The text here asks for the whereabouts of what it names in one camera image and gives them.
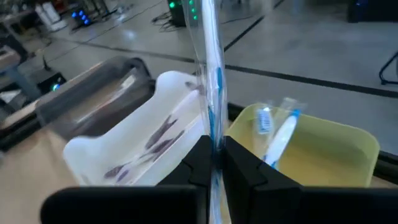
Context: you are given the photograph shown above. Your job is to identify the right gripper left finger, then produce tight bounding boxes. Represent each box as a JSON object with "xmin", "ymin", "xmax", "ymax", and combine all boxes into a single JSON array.
[{"xmin": 157, "ymin": 135, "xmax": 216, "ymax": 224}]

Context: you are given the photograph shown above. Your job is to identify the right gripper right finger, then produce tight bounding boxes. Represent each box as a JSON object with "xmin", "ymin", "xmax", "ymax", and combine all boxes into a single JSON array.
[{"xmin": 221, "ymin": 136, "xmax": 302, "ymax": 224}]

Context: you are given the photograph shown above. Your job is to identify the blue toothbrush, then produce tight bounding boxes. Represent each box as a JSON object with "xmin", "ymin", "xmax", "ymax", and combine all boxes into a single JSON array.
[
  {"xmin": 263, "ymin": 98, "xmax": 307, "ymax": 170},
  {"xmin": 182, "ymin": 0, "xmax": 229, "ymax": 224},
  {"xmin": 254, "ymin": 100, "xmax": 276, "ymax": 156}
]

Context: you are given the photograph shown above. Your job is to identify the orange toothbrush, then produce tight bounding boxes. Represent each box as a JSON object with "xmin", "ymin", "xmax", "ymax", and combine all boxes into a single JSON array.
[{"xmin": 93, "ymin": 74, "xmax": 139, "ymax": 110}]

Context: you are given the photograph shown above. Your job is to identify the yellow plastic bin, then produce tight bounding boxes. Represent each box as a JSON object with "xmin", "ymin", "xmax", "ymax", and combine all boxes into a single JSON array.
[{"xmin": 225, "ymin": 103, "xmax": 381, "ymax": 189}]

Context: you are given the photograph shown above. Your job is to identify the white plastic bin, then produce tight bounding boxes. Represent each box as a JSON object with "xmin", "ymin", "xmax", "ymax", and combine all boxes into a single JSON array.
[{"xmin": 63, "ymin": 70, "xmax": 209, "ymax": 187}]

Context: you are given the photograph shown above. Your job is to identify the grey transparent plastic bin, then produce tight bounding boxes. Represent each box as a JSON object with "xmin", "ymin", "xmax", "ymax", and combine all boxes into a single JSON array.
[{"xmin": 35, "ymin": 55, "xmax": 156, "ymax": 141}]

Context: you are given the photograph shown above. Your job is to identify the computer tower green lights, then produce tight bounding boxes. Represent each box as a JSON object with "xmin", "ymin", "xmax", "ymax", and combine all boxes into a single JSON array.
[{"xmin": 166, "ymin": 0, "xmax": 200, "ymax": 27}]

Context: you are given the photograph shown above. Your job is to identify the black box cyan light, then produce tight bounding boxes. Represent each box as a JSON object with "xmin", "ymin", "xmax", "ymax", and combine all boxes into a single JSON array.
[{"xmin": 37, "ymin": 70, "xmax": 68, "ymax": 94}]

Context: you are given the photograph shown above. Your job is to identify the black device blue lights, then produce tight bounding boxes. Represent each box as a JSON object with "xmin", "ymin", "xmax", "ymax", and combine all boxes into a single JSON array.
[{"xmin": 70, "ymin": 7, "xmax": 94, "ymax": 27}]

